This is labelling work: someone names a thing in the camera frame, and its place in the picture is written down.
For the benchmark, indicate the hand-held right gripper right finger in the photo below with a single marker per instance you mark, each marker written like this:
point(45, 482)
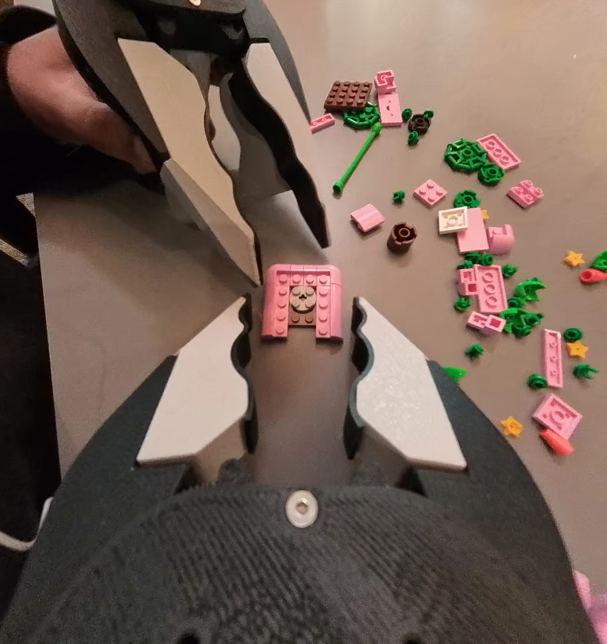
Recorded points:
point(404, 402)

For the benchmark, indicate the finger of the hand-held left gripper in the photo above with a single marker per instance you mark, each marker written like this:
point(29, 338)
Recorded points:
point(255, 161)
point(183, 151)

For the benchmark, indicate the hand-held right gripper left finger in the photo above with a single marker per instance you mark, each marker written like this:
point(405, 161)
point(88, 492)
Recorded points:
point(198, 402)

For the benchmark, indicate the pink and brown brick assembly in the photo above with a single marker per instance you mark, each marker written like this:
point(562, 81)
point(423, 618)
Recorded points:
point(276, 302)

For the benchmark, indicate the person's left forearm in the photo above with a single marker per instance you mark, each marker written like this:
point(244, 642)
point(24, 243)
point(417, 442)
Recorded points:
point(11, 151)

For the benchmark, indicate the person's left hand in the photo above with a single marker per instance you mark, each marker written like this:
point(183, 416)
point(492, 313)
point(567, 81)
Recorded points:
point(72, 110)

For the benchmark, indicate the green rod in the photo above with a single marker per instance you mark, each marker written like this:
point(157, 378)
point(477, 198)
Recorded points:
point(358, 161)

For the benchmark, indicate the brown square studded plate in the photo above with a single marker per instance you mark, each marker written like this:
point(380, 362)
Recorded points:
point(348, 95)

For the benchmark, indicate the scattered pink bricks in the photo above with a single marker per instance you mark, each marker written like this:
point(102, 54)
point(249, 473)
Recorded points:
point(489, 292)

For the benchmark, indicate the red cone piece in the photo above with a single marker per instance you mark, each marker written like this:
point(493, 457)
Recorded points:
point(557, 441)
point(591, 275)

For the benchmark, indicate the brown round brick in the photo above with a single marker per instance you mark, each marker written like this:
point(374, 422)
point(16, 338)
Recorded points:
point(402, 237)

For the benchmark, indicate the dark brown small round piece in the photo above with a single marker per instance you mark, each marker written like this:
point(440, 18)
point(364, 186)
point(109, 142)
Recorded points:
point(419, 123)

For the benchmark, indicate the white square tile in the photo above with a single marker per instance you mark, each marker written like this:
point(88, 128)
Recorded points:
point(453, 220)

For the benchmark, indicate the scattered green plant pieces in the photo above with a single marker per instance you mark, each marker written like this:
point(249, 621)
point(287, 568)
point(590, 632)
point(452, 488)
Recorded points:
point(464, 156)

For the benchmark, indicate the pink and brown branch assembly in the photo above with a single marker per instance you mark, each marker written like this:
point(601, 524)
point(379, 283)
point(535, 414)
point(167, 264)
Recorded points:
point(603, 614)

